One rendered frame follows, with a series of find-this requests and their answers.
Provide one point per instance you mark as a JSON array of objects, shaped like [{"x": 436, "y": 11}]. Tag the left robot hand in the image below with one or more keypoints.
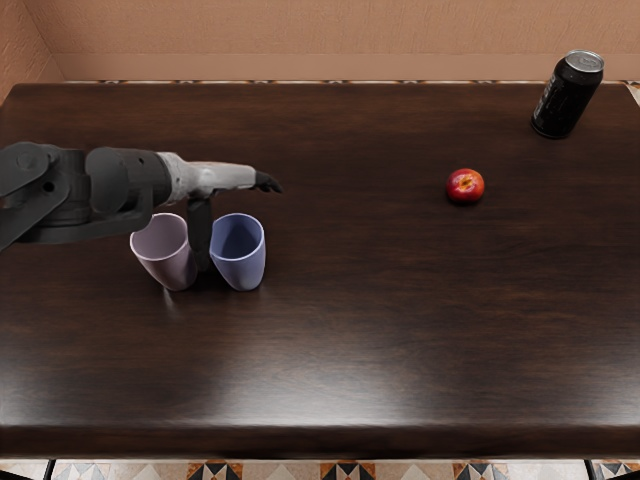
[{"x": 215, "y": 178}]

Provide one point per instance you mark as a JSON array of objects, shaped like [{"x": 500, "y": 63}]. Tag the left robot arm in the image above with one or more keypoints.
[{"x": 75, "y": 190}]

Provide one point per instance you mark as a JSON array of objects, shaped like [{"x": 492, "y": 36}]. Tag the blue cup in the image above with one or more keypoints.
[{"x": 240, "y": 260}]

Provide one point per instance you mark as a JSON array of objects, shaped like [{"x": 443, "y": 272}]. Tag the pale pink cup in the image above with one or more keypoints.
[{"x": 169, "y": 255}]

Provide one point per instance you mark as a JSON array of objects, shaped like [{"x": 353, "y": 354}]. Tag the red apple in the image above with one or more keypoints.
[{"x": 465, "y": 186}]

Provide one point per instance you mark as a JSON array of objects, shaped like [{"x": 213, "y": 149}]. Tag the black drink can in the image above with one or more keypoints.
[{"x": 565, "y": 95}]

